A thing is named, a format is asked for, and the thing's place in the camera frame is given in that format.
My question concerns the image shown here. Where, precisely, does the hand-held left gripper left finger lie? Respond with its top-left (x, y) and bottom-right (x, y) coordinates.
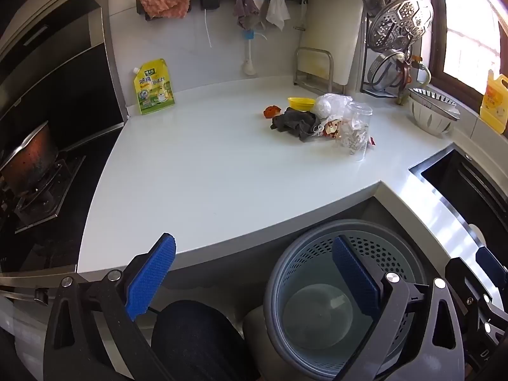
top-left (43, 232), bottom-right (177, 381)

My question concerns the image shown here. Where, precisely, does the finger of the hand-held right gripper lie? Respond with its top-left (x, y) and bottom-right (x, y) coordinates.
top-left (475, 246), bottom-right (508, 298)
top-left (444, 257), bottom-right (483, 314)

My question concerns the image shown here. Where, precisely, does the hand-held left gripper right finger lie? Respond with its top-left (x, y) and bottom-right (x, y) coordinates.
top-left (331, 235), bottom-right (465, 381)

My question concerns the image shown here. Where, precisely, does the grey perforated trash bin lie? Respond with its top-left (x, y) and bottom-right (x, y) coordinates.
top-left (264, 219), bottom-right (441, 371)

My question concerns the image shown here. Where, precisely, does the clear plastic cup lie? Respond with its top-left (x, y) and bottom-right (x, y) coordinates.
top-left (337, 102), bottom-right (374, 160)

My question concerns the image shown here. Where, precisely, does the cartoon print snack wrapper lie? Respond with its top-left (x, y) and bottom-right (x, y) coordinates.
top-left (321, 119), bottom-right (342, 138)

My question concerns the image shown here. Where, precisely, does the dark grey rag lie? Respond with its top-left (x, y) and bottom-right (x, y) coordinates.
top-left (271, 107), bottom-right (320, 142)

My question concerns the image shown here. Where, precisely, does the white plastic bag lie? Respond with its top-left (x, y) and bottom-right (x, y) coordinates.
top-left (313, 93), bottom-right (355, 123)

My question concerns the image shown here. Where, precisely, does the yellow plastic ring lid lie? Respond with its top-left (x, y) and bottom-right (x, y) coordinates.
top-left (287, 97), bottom-right (317, 112)

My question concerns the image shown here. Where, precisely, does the person's dark trouser leg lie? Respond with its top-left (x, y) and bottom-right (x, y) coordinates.
top-left (151, 299), bottom-right (258, 381)

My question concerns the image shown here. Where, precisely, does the dark kitchen sink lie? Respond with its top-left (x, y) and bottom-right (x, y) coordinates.
top-left (409, 146), bottom-right (508, 247)

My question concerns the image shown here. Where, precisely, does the black gas stove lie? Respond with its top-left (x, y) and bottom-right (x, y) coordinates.
top-left (0, 123), bottom-right (124, 274)

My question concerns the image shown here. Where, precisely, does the yellow oil bottle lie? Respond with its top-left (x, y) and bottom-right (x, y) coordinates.
top-left (480, 70), bottom-right (508, 133)

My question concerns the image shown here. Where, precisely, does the white patterned colander bowl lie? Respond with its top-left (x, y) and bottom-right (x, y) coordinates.
top-left (409, 88), bottom-right (462, 135)

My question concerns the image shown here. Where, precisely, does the scorched cooking pot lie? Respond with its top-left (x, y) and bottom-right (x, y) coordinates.
top-left (0, 122), bottom-right (60, 192)

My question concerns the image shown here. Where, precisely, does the yellow seasoning pouch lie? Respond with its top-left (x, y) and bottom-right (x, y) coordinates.
top-left (132, 59), bottom-right (176, 116)

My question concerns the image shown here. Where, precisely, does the steel cutting board stand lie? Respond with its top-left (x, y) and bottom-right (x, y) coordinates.
top-left (294, 47), bottom-right (333, 93)

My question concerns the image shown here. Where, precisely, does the steel-rimmed pot lid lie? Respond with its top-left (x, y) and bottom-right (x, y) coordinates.
top-left (368, 50), bottom-right (410, 89)

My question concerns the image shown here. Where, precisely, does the white cutting board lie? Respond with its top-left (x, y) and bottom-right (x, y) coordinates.
top-left (299, 4), bottom-right (364, 88)

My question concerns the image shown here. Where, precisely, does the brown framed window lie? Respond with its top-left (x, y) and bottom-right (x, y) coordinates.
top-left (434, 0), bottom-right (508, 102)

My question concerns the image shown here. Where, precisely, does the white blue bottle brush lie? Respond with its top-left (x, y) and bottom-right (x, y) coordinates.
top-left (241, 30), bottom-right (257, 74)

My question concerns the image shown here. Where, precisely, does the perforated steel steamer plate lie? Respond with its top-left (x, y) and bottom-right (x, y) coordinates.
top-left (368, 0), bottom-right (434, 48)

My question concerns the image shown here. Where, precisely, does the hanging peeler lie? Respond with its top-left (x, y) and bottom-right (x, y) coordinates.
top-left (294, 0), bottom-right (309, 31)

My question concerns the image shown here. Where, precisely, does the white hanging cloth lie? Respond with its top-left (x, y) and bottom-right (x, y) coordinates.
top-left (265, 0), bottom-right (290, 31)

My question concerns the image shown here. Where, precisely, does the pink dish cloth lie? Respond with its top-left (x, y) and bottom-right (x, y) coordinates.
top-left (139, 0), bottom-right (202, 20)

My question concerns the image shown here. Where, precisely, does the grey hanging cloth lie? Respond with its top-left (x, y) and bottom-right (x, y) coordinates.
top-left (233, 0), bottom-right (261, 30)

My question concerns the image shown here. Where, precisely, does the light green handle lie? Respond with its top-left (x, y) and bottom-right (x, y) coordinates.
top-left (413, 63), bottom-right (431, 88)

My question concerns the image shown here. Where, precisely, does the black wire lid rack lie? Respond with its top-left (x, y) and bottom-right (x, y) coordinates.
top-left (359, 8), bottom-right (422, 98)

